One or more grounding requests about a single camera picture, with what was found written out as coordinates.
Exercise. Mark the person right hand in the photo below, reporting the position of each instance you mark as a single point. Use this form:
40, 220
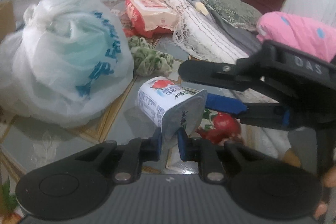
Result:
328, 180

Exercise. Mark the orange wet wipes pack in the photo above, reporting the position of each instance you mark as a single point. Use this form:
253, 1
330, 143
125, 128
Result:
151, 17

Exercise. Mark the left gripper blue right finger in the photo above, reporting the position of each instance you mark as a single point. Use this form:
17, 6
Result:
206, 154

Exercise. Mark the green floral pillow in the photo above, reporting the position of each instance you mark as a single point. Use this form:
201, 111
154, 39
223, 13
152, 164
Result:
235, 12

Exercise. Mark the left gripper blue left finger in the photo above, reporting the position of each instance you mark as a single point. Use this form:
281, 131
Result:
134, 154

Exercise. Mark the pink blanket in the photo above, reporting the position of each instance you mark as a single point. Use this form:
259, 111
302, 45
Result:
302, 33

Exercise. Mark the brown cardboard box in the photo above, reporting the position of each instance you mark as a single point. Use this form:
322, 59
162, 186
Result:
7, 19

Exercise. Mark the green white scrunched cloth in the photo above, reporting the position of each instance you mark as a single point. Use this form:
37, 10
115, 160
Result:
147, 60

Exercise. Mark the white plastic shopping bag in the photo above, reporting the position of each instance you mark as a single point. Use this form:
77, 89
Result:
70, 61

